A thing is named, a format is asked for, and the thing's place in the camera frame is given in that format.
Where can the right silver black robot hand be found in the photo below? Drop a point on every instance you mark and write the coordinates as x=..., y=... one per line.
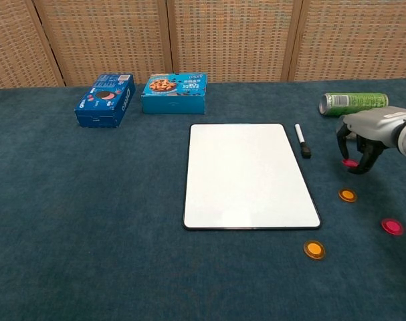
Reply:
x=373, y=125

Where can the red round magnet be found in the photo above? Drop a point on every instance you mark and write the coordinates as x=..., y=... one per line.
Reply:
x=350, y=164
x=392, y=226

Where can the yellow round magnet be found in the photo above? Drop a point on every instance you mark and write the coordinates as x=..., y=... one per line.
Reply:
x=347, y=195
x=314, y=249

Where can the green drink can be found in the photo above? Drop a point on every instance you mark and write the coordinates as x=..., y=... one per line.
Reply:
x=353, y=102

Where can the white marker with black cap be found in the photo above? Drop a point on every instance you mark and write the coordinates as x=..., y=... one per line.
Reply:
x=300, y=135

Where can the white magnetic whiteboard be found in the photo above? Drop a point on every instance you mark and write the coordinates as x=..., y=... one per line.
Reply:
x=246, y=177

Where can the woven bamboo folding screen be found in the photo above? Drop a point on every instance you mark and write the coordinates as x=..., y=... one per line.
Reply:
x=222, y=36

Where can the light blue chocolate-chip cookie box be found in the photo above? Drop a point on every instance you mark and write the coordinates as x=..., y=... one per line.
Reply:
x=174, y=97

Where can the dark blue Oreo box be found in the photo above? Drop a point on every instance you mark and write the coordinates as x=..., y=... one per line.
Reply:
x=102, y=100

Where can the blue felt table cover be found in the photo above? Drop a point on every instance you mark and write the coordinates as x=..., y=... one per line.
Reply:
x=89, y=217

